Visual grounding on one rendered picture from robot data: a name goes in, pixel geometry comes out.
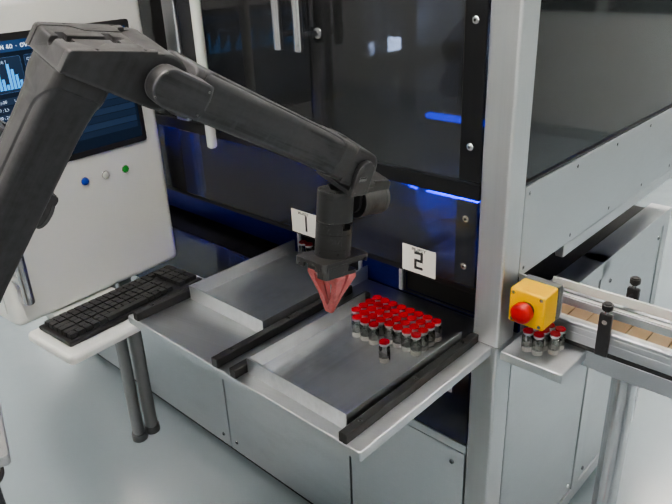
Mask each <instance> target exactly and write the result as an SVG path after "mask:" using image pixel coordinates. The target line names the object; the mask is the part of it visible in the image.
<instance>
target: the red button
mask: <svg viewBox="0 0 672 504"><path fill-rule="evenodd" d="M510 314H511V317H512V319H513V320H514V321H515V322H516V323H518V324H527V323H528V322H529V321H530V320H532V318H533V315H534V313H533V310H532V308H531V306H530V305H529V304H527V303H525V302H518V303H516V304H515V305H513V306H512V308H511V311H510Z"/></svg>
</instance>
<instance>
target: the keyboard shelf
mask: <svg viewBox="0 0 672 504"><path fill-rule="evenodd" d="M112 290H115V288H113V287H108V288H106V289H103V290H101V291H99V292H97V293H94V294H92V295H90V296H88V297H85V298H83V299H81V300H79V301H77V302H74V303H72V304H70V305H68V306H65V307H63V308H61V309H59V310H56V311H54V312H52V313H50V314H48V315H45V316H46V317H48V318H49V319H50V318H51V319H52V317H55V316H57V315H59V314H61V313H63V312H67V311H68V310H70V309H72V308H73V309H74V307H77V306H79V305H81V304H83V303H85V302H88V301H90V300H92V299H95V298H96V297H99V296H102V295H103V294H105V293H108V292H110V291H112ZM59 316H60V315H59ZM139 331H141V330H140V329H139V328H137V327H135V326H134V325H132V324H130V323H129V319H127V320H125V321H123V322H121V323H119V324H117V325H115V326H113V327H111V328H109V329H107V330H105V331H103V332H101V333H99V334H97V335H95V336H93V337H91V338H89V339H87V340H85V341H83V342H81V343H79V344H77V345H75V346H73V347H70V346H68V345H66V344H64V343H63V342H61V341H59V340H57V339H56V338H54V337H52V336H50V335H49V334H47V333H45V332H43V331H41V330H40V329H39V328H37V329H35V330H33V331H31V332H30V333H29V335H28V337H29V340H30V341H32V342H33V343H35V344H37V345H38V346H40V347H42V348H43V349H45V350H47V351H48V352H50V353H52V354H53V355H55V356H57V357H58V358H60V359H62V360H63V361H65V362H67V363H68V364H70V365H75V364H78V363H80V362H81V361H83V360H85V359H87V358H89V357H91V356H93V355H95V354H97V353H99V352H101V351H103V350H104V349H106V348H108V347H110V346H112V345H114V344H116V343H118V342H120V341H122V340H124V339H126V338H127V337H129V336H131V335H133V334H135V333H137V332H139Z"/></svg>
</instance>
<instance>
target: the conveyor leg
mask: <svg viewBox="0 0 672 504"><path fill-rule="evenodd" d="M608 376H610V375H608ZM610 377H611V384H610V390H609V396H608V402H607V408H606V415H605V421H604V427H603V433H602V439H601V446H600V452H599V458H598V464H597V471H596V477H595V483H594V489H593V495H592V502H591V504H616V502H617V496H618V491H619V485H620V480H621V474H622V469H623V463H624V458H625V452H626V447H627V441H628V436H629V430H630V425H631V419H632V414H633V409H634V403H635V398H636V392H637V387H639V386H636V385H633V384H631V383H628V382H625V381H623V380H620V379H617V378H615V377H612V376H610Z"/></svg>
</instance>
